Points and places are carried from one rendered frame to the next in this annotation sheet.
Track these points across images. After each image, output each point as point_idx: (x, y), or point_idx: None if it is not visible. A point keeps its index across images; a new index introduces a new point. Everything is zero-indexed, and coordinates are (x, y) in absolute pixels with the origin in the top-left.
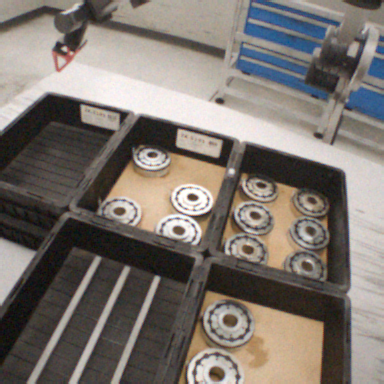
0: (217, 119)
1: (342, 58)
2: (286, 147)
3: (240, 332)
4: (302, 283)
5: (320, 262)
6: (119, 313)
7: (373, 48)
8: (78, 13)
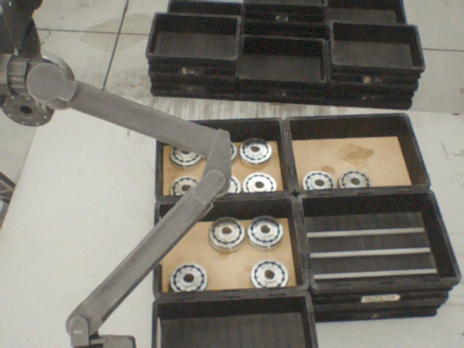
0: (18, 283)
1: None
2: (50, 202)
3: (323, 176)
4: (288, 141)
5: (246, 143)
6: (342, 248)
7: (60, 58)
8: (119, 337)
